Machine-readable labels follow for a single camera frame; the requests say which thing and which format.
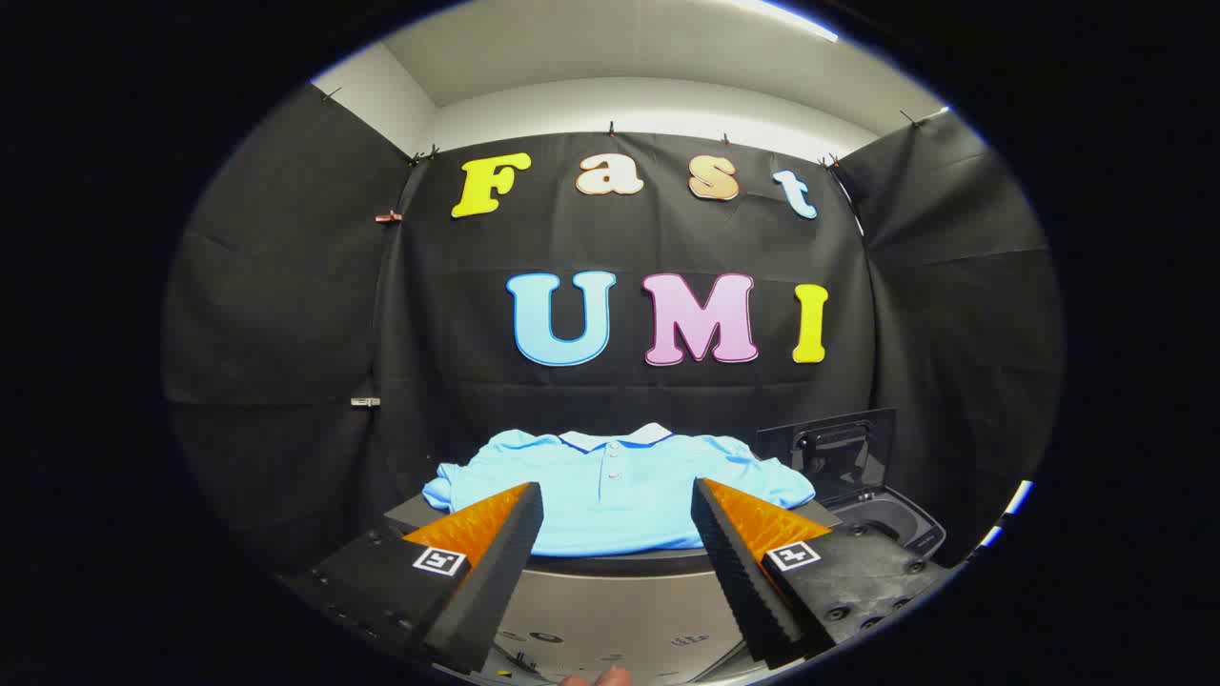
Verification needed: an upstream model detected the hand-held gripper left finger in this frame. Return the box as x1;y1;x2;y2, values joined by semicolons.
286;481;544;676

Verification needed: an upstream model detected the dark transparent washing machine lid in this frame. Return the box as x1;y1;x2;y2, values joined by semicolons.
756;410;897;504

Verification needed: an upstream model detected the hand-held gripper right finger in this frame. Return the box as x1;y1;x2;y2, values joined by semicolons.
691;476;954;671

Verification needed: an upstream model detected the grey cabinet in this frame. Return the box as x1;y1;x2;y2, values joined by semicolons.
384;491;842;685

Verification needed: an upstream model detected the light blue polo shirt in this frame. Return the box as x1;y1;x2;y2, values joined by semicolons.
422;423;817;557

